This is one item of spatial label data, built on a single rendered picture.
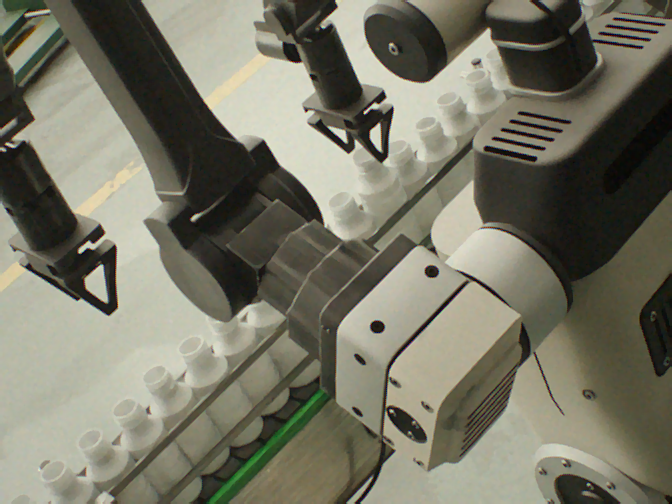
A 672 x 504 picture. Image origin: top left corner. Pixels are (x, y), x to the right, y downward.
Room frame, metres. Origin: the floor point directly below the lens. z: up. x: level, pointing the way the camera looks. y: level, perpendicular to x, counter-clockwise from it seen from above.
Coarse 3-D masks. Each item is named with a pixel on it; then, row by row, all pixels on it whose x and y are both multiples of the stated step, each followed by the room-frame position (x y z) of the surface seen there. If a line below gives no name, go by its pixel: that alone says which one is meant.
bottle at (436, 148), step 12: (420, 120) 1.61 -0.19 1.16; (432, 120) 1.60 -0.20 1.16; (420, 132) 1.58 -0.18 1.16; (432, 132) 1.57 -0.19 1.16; (444, 132) 1.59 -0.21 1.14; (420, 144) 1.59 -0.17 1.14; (432, 144) 1.57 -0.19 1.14; (444, 144) 1.57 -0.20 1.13; (456, 144) 1.58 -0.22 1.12; (420, 156) 1.59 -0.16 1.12; (432, 156) 1.57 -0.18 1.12; (444, 156) 1.56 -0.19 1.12; (432, 168) 1.57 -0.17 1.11; (456, 168) 1.56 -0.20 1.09; (444, 180) 1.56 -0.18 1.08; (456, 180) 1.56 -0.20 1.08; (468, 180) 1.57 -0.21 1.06; (444, 192) 1.57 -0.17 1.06; (456, 192) 1.56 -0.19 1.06; (444, 204) 1.57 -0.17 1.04
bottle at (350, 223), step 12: (336, 192) 1.53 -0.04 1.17; (348, 192) 1.52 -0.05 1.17; (336, 204) 1.53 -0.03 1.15; (348, 204) 1.50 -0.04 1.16; (336, 216) 1.50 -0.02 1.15; (348, 216) 1.49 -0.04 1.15; (360, 216) 1.50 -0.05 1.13; (372, 216) 1.51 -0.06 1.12; (336, 228) 1.51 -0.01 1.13; (348, 228) 1.49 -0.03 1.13; (360, 228) 1.49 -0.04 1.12; (372, 228) 1.49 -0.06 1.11
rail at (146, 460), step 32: (416, 192) 1.52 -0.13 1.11; (384, 224) 1.49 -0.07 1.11; (256, 352) 1.36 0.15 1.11; (224, 384) 1.33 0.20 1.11; (288, 384) 1.37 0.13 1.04; (192, 416) 1.30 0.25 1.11; (256, 416) 1.34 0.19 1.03; (160, 448) 1.27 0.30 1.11; (224, 448) 1.31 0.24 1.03; (128, 480) 1.25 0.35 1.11; (192, 480) 1.28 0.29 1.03
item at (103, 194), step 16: (336, 0) 4.70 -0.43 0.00; (256, 64) 4.50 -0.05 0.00; (240, 80) 4.43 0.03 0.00; (208, 96) 4.43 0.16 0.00; (224, 96) 4.37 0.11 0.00; (128, 176) 4.15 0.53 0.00; (96, 192) 4.15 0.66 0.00; (112, 192) 4.10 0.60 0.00; (80, 208) 4.10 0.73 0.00; (16, 272) 3.90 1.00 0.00; (0, 288) 3.85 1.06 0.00
